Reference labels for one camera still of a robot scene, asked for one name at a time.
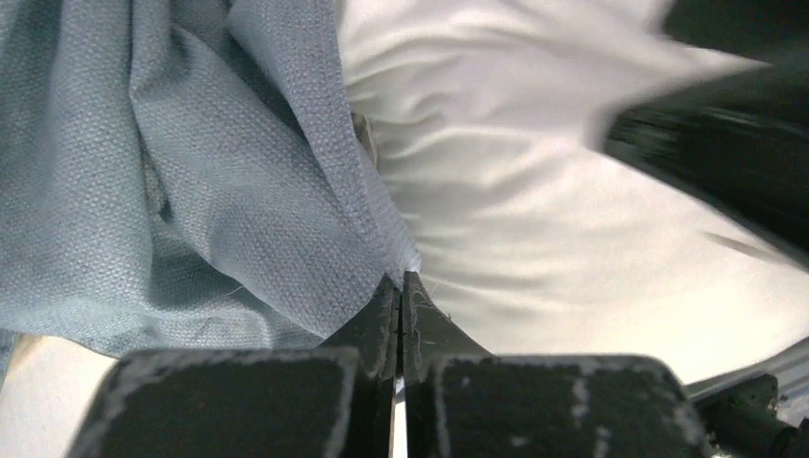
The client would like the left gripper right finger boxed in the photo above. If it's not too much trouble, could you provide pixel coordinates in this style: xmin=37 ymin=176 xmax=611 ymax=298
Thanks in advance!
xmin=402 ymin=273 xmax=708 ymax=457

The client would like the grey-blue pillowcase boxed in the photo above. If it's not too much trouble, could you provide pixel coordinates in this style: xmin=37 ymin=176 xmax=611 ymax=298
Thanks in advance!
xmin=1 ymin=1 xmax=420 ymax=362

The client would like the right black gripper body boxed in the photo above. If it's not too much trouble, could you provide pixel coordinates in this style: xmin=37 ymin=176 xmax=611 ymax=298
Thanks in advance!
xmin=603 ymin=1 xmax=808 ymax=268

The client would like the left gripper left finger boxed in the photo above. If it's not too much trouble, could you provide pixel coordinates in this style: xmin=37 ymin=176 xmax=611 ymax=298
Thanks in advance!
xmin=69 ymin=279 xmax=401 ymax=457

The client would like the white pillow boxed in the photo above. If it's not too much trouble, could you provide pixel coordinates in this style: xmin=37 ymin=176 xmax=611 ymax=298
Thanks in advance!
xmin=336 ymin=1 xmax=808 ymax=384

